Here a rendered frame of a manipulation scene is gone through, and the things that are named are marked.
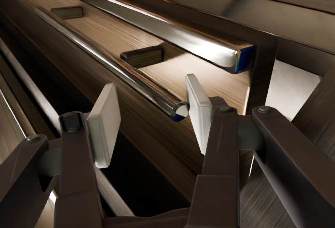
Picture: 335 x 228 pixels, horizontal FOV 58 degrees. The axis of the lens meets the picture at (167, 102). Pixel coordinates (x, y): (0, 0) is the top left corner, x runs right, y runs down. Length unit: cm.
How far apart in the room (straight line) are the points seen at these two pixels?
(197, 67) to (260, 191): 12
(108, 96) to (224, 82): 9
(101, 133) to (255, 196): 16
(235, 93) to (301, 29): 13
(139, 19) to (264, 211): 20
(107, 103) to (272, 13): 23
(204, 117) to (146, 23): 14
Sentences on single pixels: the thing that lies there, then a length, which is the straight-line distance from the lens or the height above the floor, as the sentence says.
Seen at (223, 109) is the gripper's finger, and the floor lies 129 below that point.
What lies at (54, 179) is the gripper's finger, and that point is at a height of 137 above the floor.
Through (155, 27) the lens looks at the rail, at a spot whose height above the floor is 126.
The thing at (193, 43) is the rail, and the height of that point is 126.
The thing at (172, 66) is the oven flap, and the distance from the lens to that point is 29.
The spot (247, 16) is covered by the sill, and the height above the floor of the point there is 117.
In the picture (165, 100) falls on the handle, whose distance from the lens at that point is 21.
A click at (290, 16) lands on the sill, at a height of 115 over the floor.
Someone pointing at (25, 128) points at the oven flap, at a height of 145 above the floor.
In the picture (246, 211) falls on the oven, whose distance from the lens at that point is 28.
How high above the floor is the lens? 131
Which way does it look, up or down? 1 degrees down
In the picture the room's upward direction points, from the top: 144 degrees counter-clockwise
